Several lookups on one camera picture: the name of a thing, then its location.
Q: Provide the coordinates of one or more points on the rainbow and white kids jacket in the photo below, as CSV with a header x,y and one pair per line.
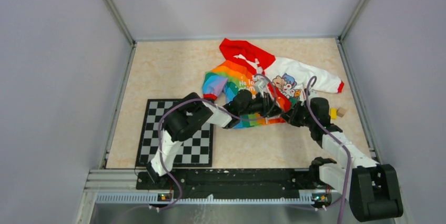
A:
x,y
246,63

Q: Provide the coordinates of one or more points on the black white checkerboard mat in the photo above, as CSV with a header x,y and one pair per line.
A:
x,y
185,125

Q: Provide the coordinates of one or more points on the beige wooden small block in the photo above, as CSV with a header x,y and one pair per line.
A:
x,y
341,112

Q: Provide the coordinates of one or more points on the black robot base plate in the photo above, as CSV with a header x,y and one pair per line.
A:
x,y
284,183

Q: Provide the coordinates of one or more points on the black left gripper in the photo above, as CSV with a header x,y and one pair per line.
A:
x,y
266,102

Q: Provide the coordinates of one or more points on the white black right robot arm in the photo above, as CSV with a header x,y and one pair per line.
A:
x,y
348,159

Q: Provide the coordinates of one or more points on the yellow small block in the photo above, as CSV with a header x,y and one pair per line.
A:
x,y
333,113

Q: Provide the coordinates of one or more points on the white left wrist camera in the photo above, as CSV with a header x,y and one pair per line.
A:
x,y
261,86

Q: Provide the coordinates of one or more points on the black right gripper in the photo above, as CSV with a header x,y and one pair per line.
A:
x,y
292,118

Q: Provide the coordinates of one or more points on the aluminium frame rail front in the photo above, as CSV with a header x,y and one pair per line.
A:
x,y
119,186

